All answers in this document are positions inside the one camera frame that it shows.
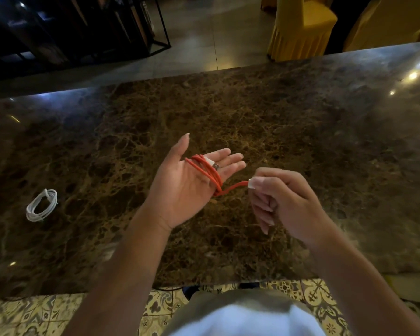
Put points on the person's left hand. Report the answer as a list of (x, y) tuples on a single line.
[(178, 192)]

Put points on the person's right hand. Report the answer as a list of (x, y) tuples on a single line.
[(294, 206)]

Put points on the person's right forearm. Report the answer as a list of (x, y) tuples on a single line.
[(364, 290)]

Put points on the person's left forearm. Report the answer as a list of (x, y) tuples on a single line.
[(122, 283)]

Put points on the person's dark shoe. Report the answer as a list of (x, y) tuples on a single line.
[(248, 286), (190, 292)]

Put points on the person's white shirt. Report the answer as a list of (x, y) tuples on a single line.
[(245, 323)]

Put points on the black metal shelf rack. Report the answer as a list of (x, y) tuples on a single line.
[(73, 31)]

